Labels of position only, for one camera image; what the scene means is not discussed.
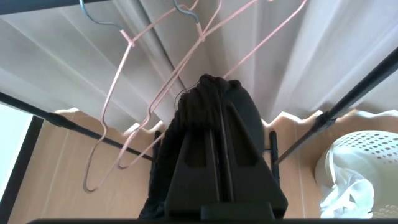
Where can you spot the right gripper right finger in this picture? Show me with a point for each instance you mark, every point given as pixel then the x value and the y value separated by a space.
pixel 255 180

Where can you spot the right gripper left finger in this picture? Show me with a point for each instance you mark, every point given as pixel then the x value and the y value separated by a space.
pixel 192 174

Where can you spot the black shorts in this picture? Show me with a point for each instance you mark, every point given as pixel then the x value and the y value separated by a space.
pixel 199 99

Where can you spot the pink clothes hanger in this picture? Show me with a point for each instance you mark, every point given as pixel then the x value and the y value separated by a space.
pixel 201 31
pixel 128 39

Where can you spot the white laundry basket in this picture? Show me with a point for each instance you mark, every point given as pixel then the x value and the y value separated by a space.
pixel 373 143

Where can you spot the black clothes rack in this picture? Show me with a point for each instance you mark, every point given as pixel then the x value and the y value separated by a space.
pixel 357 94

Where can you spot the white garment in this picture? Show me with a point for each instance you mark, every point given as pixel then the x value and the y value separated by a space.
pixel 345 186

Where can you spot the beige curtain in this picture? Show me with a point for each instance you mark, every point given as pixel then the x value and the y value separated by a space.
pixel 46 62

